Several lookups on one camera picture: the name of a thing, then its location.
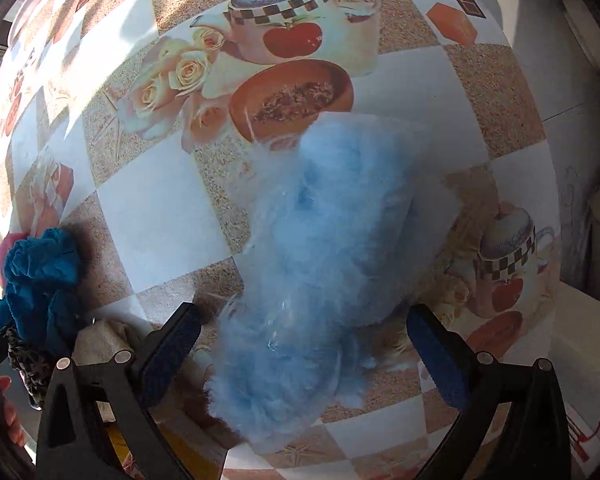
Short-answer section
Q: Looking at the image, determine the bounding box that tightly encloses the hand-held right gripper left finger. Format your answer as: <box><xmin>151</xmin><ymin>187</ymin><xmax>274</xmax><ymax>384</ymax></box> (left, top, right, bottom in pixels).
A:
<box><xmin>35</xmin><ymin>302</ymin><xmax>229</xmax><ymax>480</ymax></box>

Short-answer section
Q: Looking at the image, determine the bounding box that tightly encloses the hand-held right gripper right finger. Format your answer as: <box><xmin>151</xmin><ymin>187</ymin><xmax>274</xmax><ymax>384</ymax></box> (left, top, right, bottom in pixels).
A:
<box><xmin>405</xmin><ymin>302</ymin><xmax>573</xmax><ymax>480</ymax></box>

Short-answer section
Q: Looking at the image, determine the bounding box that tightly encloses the light blue fluffy plush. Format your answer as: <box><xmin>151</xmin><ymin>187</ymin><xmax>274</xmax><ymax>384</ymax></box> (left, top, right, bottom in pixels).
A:
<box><xmin>202</xmin><ymin>117</ymin><xmax>462</xmax><ymax>448</ymax></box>

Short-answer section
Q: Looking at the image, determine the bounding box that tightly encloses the person's left hand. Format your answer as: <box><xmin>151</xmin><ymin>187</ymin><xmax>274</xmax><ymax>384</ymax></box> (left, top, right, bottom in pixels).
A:
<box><xmin>0</xmin><ymin>376</ymin><xmax>27</xmax><ymax>447</ymax></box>

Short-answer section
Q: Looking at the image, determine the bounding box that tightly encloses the dark patterned cloth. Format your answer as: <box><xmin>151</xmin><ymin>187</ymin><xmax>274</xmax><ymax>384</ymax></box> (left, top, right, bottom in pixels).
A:
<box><xmin>6</xmin><ymin>329</ymin><xmax>57</xmax><ymax>412</ymax></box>

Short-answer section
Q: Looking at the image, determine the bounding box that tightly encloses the beige cloth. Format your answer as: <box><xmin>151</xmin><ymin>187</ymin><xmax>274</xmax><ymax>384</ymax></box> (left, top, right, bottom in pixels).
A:
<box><xmin>71</xmin><ymin>316</ymin><xmax>142</xmax><ymax>367</ymax></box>

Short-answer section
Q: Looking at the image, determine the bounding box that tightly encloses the teal blue cloth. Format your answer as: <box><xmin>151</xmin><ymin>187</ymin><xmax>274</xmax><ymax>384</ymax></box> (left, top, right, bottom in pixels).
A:
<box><xmin>0</xmin><ymin>227</ymin><xmax>84</xmax><ymax>357</ymax></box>

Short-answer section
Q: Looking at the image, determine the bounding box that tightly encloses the pink cloth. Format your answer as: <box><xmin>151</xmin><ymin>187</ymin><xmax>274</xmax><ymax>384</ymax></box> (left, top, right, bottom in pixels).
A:
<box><xmin>0</xmin><ymin>232</ymin><xmax>25</xmax><ymax>272</ymax></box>

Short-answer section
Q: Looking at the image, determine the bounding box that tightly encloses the printed teapot tablecloth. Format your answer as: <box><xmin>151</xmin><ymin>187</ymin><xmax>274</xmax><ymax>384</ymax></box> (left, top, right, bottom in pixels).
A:
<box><xmin>0</xmin><ymin>0</ymin><xmax>565</xmax><ymax>480</ymax></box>

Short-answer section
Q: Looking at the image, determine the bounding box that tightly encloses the white box with red print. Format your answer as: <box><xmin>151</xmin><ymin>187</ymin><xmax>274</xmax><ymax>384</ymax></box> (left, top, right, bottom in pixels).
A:
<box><xmin>547</xmin><ymin>280</ymin><xmax>600</xmax><ymax>467</ymax></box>

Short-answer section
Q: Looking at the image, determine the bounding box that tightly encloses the white board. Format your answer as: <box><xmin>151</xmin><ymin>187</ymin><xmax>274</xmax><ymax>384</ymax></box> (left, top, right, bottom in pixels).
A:
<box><xmin>559</xmin><ymin>0</ymin><xmax>600</xmax><ymax>88</ymax></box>

